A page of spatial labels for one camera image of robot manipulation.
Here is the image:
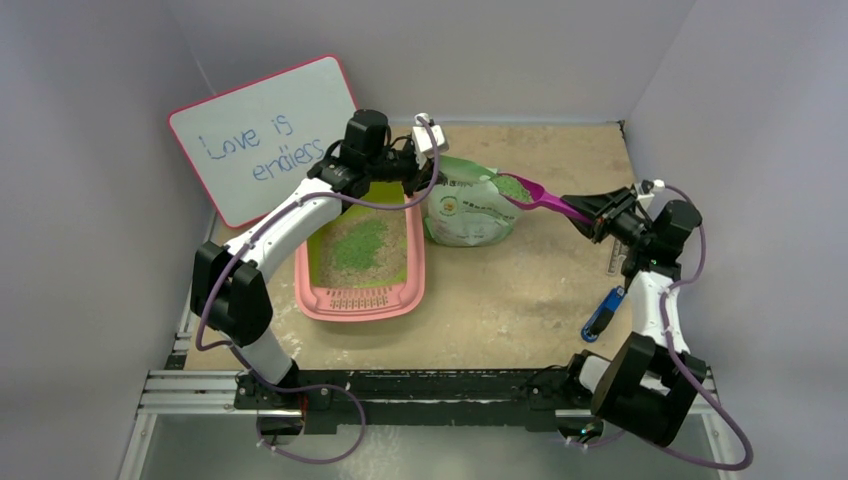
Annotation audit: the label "purple plastic scoop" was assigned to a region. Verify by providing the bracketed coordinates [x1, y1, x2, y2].
[490, 173, 583, 218]

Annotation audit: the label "green litter bag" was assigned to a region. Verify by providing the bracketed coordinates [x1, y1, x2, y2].
[423, 155, 522, 247]

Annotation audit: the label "pink green litter box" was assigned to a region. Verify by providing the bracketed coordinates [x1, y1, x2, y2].
[294, 206, 426, 322]

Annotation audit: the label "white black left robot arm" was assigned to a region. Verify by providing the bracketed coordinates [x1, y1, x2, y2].
[190, 109, 449, 409]

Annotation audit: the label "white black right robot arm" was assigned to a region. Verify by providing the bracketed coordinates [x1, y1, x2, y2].
[561, 186, 707, 447]

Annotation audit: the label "green fresh litter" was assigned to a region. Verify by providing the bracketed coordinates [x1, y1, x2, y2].
[329, 219, 388, 271]

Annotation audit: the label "blue black stapler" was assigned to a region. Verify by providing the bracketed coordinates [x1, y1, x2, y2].
[580, 286, 626, 343]

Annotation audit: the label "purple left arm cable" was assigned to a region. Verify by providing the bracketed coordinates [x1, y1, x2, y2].
[195, 115, 442, 356]

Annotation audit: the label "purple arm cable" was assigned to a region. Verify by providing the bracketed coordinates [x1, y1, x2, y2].
[652, 183, 755, 472]
[195, 115, 442, 356]

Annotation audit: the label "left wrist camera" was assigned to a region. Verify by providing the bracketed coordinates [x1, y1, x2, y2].
[412, 113, 450, 164]

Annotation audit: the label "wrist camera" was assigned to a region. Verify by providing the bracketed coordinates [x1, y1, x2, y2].
[412, 113, 450, 164]
[633, 179, 666, 203]

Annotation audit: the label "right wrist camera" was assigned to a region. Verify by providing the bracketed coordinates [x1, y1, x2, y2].
[633, 179, 666, 203]

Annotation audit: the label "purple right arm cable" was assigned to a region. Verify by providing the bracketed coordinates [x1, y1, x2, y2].
[652, 183, 755, 472]

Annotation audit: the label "whiteboard with pink frame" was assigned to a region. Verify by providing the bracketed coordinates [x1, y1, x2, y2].
[168, 55, 357, 228]

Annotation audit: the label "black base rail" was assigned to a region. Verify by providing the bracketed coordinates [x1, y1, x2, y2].
[234, 365, 616, 443]

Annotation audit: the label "aluminium frame rails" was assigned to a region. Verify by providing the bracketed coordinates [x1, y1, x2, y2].
[137, 330, 301, 418]

